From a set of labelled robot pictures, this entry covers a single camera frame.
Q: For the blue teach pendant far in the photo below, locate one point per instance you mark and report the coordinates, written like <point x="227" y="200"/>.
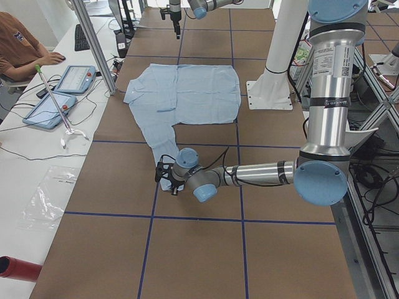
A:
<point x="76" y="79"/>

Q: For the white rod stand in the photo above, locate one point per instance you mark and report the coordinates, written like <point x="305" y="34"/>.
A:
<point x="69" y="134"/>

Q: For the clear plastic bag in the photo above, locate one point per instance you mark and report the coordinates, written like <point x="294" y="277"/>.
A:
<point x="46" y="207"/>

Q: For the light blue button-up shirt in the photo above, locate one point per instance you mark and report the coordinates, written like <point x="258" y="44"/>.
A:
<point x="166" y="95"/>

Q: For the person's right hand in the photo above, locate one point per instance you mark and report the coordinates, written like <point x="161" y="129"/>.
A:
<point x="53" y="58"/>

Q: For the blue teach pendant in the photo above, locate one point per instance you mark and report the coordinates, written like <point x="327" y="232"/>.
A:
<point x="45" y="115"/>
<point x="76" y="79"/>

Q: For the person in brown shirt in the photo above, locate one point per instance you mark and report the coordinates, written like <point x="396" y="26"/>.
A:
<point x="20" y="50"/>

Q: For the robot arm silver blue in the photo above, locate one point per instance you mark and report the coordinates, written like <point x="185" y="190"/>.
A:
<point x="319" y="174"/>
<point x="200" y="9"/>

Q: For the black power adapter with label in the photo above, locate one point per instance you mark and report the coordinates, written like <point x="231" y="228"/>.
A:
<point x="121" y="44"/>

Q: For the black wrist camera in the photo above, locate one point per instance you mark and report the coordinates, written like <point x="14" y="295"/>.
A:
<point x="164" y="11"/>
<point x="162" y="169"/>

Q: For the black keyboard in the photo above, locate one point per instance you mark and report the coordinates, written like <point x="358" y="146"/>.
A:
<point x="81" y="42"/>

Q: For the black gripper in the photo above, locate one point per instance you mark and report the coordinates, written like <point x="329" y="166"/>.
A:
<point x="175" y="14"/>
<point x="175" y="180"/>

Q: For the aluminium frame post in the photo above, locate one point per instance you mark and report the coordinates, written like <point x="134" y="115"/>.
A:
<point x="88" y="29"/>

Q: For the blue teach pendant near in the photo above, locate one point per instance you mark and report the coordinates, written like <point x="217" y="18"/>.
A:
<point x="45" y="115"/>

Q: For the red cylinder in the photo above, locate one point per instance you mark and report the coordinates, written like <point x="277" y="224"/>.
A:
<point x="19" y="269"/>

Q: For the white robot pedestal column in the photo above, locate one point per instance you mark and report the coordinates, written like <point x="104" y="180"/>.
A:
<point x="271" y="90"/>

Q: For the pink rod green tip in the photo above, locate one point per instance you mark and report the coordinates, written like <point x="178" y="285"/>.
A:
<point x="38" y="70"/>

